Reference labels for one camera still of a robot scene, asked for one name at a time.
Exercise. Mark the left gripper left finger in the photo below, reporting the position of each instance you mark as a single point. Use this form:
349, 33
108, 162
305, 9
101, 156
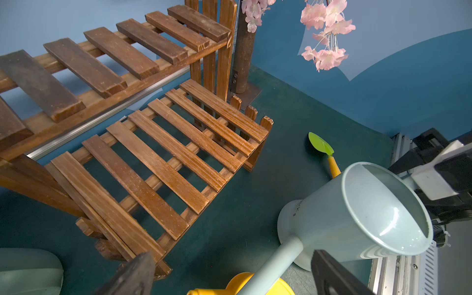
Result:
136, 278

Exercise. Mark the aluminium front rail frame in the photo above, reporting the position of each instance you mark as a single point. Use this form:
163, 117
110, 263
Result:
407, 275

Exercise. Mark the pink cherry blossom tree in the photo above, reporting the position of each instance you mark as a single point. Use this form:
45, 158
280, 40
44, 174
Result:
327, 17

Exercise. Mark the large light blue watering can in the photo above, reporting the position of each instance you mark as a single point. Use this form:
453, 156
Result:
366, 212

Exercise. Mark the green watering can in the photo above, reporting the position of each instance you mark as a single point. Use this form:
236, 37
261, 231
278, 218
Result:
27, 271

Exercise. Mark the aluminium back rail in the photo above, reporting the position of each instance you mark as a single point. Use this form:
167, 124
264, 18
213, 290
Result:
71, 135

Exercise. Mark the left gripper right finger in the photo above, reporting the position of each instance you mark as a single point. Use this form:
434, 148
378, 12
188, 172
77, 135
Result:
332, 278

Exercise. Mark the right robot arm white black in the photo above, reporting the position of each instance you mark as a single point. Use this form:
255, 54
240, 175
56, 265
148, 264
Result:
439, 171

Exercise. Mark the small yellow watering can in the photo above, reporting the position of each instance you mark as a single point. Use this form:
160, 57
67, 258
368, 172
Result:
238, 282

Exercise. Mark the green yellow toy shovel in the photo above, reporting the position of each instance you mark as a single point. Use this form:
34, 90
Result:
322, 146

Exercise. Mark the brown wooden slatted shelf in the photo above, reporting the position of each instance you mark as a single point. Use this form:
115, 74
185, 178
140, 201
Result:
141, 185

